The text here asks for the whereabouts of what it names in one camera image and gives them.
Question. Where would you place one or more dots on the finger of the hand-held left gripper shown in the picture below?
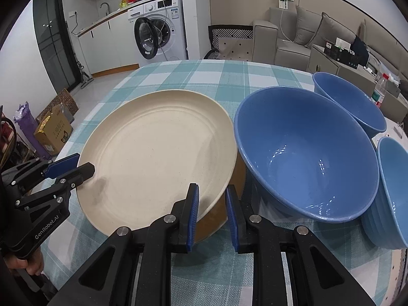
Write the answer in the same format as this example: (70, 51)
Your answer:
(62, 167)
(76, 173)

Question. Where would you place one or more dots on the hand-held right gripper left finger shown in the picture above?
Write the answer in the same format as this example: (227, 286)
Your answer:
(193, 212)

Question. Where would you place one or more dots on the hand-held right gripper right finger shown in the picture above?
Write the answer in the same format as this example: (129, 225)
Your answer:
(232, 220)

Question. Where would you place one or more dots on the cream plate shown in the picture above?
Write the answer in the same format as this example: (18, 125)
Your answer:
(149, 156)
(223, 212)

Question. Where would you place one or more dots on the large dark blue bowl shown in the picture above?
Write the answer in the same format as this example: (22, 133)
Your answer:
(306, 162)

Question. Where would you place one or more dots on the light blue ribbed bowl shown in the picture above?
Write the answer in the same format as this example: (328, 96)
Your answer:
(390, 204)

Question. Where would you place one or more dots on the person's left hand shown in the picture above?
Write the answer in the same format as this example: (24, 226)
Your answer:
(30, 264)

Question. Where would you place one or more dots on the brown cardboard box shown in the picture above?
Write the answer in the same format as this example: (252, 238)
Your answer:
(54, 130)

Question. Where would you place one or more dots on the purple bag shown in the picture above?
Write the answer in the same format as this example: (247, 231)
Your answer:
(27, 124)

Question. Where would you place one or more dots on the patterned flat carton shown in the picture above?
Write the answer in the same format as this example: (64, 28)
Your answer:
(62, 102)

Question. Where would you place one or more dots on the floor mop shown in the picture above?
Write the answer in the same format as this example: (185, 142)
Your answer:
(84, 78)

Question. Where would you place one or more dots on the dark glass door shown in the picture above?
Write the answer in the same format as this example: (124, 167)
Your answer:
(55, 38)

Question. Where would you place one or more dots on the white kitchen counter cabinet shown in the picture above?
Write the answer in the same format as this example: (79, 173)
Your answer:
(108, 44)

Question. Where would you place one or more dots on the teal checked tablecloth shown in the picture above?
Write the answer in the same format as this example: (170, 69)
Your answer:
(197, 73)

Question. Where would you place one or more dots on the kitchen faucet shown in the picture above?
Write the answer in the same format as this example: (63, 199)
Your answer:
(105, 8)

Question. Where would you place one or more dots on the white washing machine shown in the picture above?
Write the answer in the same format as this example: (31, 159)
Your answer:
(165, 28)

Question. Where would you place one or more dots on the black white patterned cushion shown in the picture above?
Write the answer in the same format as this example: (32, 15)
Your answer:
(231, 43)

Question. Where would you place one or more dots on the yellow oil bottle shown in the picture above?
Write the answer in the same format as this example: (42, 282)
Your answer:
(124, 1)

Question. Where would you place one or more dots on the grey side cabinet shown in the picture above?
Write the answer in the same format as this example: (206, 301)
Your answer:
(325, 67)

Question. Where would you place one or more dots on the grey sofa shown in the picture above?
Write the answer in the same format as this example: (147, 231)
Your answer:
(287, 47)

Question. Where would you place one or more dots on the clear water bottle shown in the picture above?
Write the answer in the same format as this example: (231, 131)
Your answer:
(380, 91)

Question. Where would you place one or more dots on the black box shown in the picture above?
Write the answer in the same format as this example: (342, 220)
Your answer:
(341, 54)

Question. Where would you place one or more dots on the grey cushion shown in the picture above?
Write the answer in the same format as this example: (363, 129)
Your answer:
(306, 25)
(334, 32)

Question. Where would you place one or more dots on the dark jacket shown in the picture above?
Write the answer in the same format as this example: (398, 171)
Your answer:
(360, 49)

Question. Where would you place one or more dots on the wall socket with green plug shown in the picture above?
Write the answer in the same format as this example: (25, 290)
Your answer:
(284, 0)

